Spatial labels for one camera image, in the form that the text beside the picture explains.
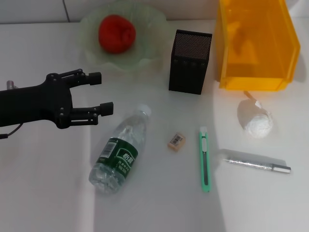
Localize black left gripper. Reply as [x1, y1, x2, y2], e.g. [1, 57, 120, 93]
[0, 69, 114, 130]

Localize clear water bottle green label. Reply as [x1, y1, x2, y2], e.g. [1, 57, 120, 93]
[88, 103, 152, 195]

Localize red-orange fruit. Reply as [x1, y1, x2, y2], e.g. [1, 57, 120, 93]
[98, 14, 137, 54]

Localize green utility knife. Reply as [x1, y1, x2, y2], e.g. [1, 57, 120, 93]
[198, 125, 212, 193]

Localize white paper ball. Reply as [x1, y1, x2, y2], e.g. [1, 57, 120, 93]
[237, 90, 275, 139]

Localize silver glitter pen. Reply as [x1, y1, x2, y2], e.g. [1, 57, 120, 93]
[218, 148, 292, 174]

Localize green glass fruit plate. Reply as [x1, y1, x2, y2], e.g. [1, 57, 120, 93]
[79, 0, 169, 73]

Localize tan eraser with barcode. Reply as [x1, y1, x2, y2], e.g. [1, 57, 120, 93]
[167, 131, 187, 153]

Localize black mesh pen holder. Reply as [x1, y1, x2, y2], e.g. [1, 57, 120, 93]
[168, 29, 213, 95]

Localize yellow plastic bin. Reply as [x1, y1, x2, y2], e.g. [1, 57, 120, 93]
[213, 0, 301, 91]

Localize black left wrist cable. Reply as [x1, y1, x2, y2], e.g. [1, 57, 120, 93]
[0, 123, 24, 140]

